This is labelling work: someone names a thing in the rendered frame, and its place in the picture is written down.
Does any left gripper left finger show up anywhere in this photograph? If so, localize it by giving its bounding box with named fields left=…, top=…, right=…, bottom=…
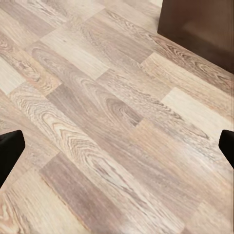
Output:
left=0, top=130, right=25, bottom=188

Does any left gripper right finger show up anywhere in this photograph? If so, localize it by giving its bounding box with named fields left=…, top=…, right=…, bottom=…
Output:
left=218, top=129, right=234, bottom=169

